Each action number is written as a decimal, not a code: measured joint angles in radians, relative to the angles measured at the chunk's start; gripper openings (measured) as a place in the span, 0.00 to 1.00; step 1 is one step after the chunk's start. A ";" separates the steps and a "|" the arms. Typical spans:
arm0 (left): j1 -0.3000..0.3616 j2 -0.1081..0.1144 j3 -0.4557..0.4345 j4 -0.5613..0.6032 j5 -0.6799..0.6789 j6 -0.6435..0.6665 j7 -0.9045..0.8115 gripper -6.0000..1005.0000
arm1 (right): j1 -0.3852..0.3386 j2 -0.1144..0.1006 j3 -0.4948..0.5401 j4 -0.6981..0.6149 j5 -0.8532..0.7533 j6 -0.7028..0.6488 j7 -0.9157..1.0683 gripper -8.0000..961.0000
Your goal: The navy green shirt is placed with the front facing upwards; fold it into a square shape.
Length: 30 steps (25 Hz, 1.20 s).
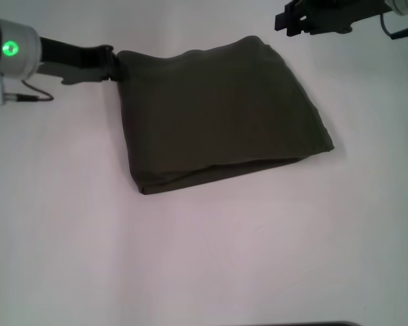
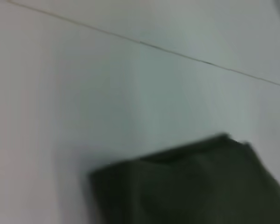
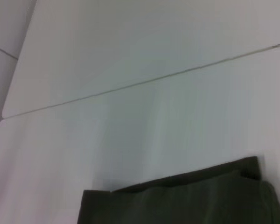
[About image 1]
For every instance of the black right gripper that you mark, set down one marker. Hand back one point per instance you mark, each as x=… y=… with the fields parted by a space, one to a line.
x=340 y=15

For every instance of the dark green FREE t-shirt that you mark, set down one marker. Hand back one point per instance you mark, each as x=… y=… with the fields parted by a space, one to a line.
x=217 y=112

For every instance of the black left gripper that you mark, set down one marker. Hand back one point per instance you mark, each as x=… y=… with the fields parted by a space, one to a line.
x=75 y=64

